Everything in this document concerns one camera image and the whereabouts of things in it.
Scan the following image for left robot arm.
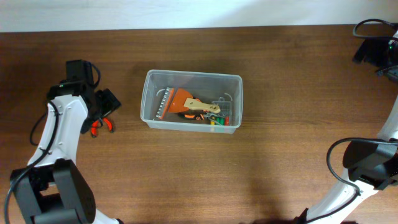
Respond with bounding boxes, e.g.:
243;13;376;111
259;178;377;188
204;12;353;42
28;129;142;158
4;60;121;224

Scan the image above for orange socket bit rail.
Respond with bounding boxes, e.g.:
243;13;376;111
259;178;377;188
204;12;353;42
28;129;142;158
155;87;175;119

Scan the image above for small red-handled cutting pliers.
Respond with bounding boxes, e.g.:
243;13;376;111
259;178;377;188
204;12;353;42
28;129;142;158
90;118;114;138

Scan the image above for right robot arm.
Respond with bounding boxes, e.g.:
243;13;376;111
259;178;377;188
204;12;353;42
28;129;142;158
295;36;397;223

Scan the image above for orange-handled needle-nose pliers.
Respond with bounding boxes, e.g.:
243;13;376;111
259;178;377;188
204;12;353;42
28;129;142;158
178;112;226;126

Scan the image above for clear screwdriver bit case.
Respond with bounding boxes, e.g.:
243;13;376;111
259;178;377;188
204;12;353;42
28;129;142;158
209;97;233;126

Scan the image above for clear plastic container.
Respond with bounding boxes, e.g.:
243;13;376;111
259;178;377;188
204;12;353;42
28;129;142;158
141;70;243;134

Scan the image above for orange scraper with wooden handle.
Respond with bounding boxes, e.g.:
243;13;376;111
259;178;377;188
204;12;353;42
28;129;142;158
168;88;221;113

